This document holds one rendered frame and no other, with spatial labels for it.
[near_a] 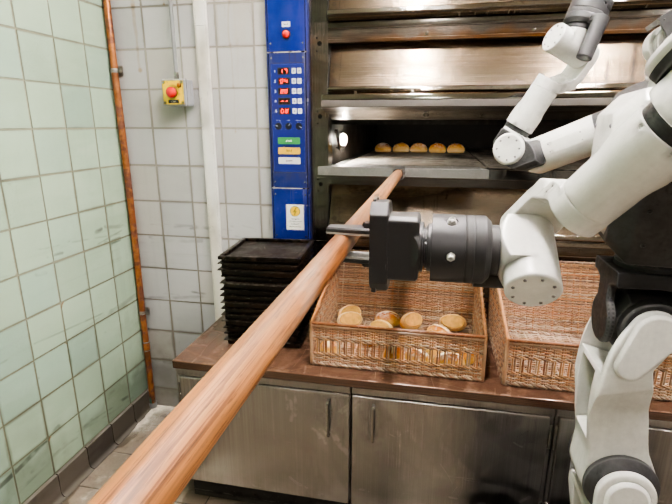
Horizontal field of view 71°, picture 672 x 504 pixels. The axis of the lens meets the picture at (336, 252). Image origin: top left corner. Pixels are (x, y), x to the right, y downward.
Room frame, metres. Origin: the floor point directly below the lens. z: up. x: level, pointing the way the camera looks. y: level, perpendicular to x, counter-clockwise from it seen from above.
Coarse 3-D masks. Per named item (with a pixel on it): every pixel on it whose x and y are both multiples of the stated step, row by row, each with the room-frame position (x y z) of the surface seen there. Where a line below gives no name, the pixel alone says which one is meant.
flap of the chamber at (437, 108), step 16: (336, 112) 1.81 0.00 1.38; (352, 112) 1.80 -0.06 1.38; (368, 112) 1.79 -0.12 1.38; (384, 112) 1.78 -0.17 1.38; (400, 112) 1.77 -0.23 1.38; (416, 112) 1.76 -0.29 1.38; (432, 112) 1.75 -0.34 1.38; (448, 112) 1.74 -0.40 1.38; (464, 112) 1.73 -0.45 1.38; (480, 112) 1.72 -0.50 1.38; (496, 112) 1.71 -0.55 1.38; (560, 112) 1.67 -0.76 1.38; (576, 112) 1.66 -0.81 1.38; (592, 112) 1.65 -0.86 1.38
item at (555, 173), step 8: (488, 168) 1.81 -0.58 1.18; (496, 168) 1.81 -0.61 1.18; (504, 168) 1.81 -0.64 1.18; (336, 176) 1.88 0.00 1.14; (344, 176) 1.88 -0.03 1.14; (352, 176) 1.87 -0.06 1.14; (360, 176) 1.86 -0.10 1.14; (368, 176) 1.86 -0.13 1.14; (376, 176) 1.85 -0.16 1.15; (496, 176) 1.76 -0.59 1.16; (504, 176) 1.76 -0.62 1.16; (512, 176) 1.75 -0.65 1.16; (520, 176) 1.75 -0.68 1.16; (528, 176) 1.74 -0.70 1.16; (536, 176) 1.74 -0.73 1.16; (544, 176) 1.73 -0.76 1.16; (552, 176) 1.73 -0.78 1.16; (560, 176) 1.72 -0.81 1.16; (568, 176) 1.71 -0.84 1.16
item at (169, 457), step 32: (384, 192) 1.02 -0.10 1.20; (352, 224) 0.68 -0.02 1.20; (320, 256) 0.51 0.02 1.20; (288, 288) 0.41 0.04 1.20; (320, 288) 0.45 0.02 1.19; (256, 320) 0.34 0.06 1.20; (288, 320) 0.35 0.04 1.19; (256, 352) 0.29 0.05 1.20; (224, 384) 0.25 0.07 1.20; (256, 384) 0.28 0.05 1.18; (192, 416) 0.22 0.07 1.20; (224, 416) 0.23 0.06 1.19; (160, 448) 0.19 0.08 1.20; (192, 448) 0.20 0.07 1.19; (128, 480) 0.17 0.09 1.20; (160, 480) 0.18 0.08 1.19
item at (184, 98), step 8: (168, 80) 1.94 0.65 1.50; (176, 80) 1.93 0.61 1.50; (184, 80) 1.93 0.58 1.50; (176, 88) 1.93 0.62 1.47; (184, 88) 1.93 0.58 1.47; (192, 88) 1.99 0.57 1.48; (176, 96) 1.93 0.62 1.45; (184, 96) 1.93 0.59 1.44; (192, 96) 1.98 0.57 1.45; (168, 104) 1.94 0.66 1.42; (176, 104) 1.94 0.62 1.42; (184, 104) 1.93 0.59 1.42; (192, 104) 1.98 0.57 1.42
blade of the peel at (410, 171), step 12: (324, 168) 1.60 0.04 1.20; (336, 168) 1.59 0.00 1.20; (348, 168) 1.58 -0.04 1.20; (360, 168) 1.57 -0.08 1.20; (372, 168) 1.56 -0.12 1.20; (384, 168) 1.55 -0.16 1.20; (408, 168) 1.54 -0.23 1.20; (420, 168) 1.53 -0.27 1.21; (432, 168) 1.78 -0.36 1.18; (444, 168) 1.78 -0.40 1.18; (456, 168) 1.78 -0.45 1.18; (468, 168) 1.78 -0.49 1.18; (480, 168) 1.76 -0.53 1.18
